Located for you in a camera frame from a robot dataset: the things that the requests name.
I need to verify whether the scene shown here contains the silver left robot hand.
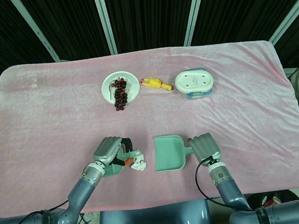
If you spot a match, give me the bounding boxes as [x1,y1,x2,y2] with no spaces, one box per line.
[91,134,136,170]

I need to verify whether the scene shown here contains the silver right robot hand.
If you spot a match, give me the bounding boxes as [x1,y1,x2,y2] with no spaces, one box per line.
[187,131,224,169]

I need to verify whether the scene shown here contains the green hand brush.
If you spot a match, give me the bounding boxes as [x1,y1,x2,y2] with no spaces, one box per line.
[102,147,146,177]

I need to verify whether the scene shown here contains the white paper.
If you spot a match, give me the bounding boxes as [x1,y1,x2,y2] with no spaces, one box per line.
[129,155,148,172]

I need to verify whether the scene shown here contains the green plastic dustpan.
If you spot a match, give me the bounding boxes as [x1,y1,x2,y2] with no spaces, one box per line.
[151,132,198,174]

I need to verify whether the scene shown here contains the pink velvet table cloth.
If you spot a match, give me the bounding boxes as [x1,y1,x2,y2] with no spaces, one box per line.
[0,33,299,223]

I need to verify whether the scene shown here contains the dark red grape bunch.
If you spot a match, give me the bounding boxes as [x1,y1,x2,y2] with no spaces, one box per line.
[107,77,131,113]

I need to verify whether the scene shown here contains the white oval food container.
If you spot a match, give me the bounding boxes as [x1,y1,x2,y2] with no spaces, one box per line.
[173,67,215,95]

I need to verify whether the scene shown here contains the white round plate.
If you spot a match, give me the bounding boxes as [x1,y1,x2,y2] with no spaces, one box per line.
[99,69,142,106]

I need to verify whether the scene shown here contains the yellow rubber chicken toy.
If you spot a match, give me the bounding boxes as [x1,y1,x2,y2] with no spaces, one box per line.
[139,74,175,95]

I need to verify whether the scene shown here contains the red drink can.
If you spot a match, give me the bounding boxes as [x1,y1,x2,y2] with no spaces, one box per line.
[260,193,282,208]

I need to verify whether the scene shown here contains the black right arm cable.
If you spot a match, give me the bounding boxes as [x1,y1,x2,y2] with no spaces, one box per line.
[193,153,255,218]

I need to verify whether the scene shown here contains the black floor cables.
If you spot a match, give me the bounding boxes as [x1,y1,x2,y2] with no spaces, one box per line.
[73,210,101,224]

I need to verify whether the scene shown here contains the grey partition frame post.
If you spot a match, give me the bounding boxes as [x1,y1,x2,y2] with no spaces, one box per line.
[265,0,299,45]
[92,0,119,57]
[10,0,61,67]
[179,0,214,47]

